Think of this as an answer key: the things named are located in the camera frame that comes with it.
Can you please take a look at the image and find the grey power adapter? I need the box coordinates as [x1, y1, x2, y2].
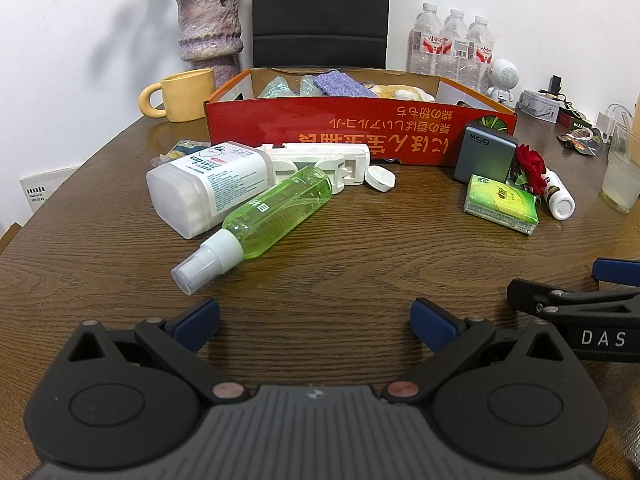
[452, 122, 520, 183]

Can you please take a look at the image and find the red cardboard box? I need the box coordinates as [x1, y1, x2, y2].
[202, 66, 518, 167]

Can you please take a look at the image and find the white charger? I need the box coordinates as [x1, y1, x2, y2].
[597, 104, 636, 136]

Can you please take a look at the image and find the brown cardboard piece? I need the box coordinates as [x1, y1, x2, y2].
[0, 222, 23, 256]

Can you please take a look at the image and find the white tin box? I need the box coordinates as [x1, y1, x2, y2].
[516, 89, 561, 122]

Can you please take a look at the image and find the white folding phone holder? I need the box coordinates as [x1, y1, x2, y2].
[255, 142, 372, 196]

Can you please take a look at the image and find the glass of cloudy drink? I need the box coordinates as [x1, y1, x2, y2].
[600, 122, 640, 214]

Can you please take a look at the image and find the green tissue pack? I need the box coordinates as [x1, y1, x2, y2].
[462, 174, 540, 236]

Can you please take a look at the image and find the yellow mug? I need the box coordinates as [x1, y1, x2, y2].
[138, 68, 216, 123]

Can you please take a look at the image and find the yellow plush toy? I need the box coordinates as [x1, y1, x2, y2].
[370, 82, 436, 102]

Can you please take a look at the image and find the iridescent plastic bag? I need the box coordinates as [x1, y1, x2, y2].
[257, 74, 326, 99]

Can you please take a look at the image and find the green spray bottle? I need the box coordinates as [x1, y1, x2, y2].
[171, 165, 333, 296]

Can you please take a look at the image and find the black chair back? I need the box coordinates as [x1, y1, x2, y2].
[251, 0, 392, 70]

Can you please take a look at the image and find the blue yellow snack packet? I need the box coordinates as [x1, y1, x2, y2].
[151, 139, 211, 168]

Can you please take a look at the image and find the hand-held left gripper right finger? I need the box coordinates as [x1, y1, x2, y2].
[381, 298, 582, 406]

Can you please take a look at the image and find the colourful snack wrapper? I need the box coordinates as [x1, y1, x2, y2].
[556, 127, 603, 157]

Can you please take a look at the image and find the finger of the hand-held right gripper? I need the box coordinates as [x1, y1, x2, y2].
[506, 278, 640, 320]
[591, 257, 640, 287]

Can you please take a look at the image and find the white paper box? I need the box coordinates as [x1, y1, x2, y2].
[19, 162, 86, 216]

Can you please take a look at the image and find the white cotton swab box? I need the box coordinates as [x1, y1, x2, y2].
[146, 141, 275, 240]

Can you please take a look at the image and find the purple ceramic vase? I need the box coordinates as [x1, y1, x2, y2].
[176, 0, 245, 88]

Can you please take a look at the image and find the clear water bottle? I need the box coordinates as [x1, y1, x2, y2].
[465, 15, 496, 95]
[440, 8, 473, 81]
[409, 2, 446, 75]

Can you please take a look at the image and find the red fabric rose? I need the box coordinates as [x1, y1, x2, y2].
[510, 144, 549, 197]

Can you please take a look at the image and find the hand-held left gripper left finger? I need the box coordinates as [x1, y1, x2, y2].
[59, 298, 251, 406]

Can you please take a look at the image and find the white robot figurine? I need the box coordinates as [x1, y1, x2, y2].
[486, 58, 521, 106]

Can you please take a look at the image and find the small white spray bottle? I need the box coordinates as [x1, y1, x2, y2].
[542, 167, 576, 221]

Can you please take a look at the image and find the purple fabric pouch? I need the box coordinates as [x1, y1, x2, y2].
[314, 71, 380, 98]

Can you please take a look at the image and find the dark small box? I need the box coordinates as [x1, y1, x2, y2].
[556, 107, 596, 131]

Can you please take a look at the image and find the white round cap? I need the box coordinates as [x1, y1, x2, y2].
[364, 165, 397, 192]

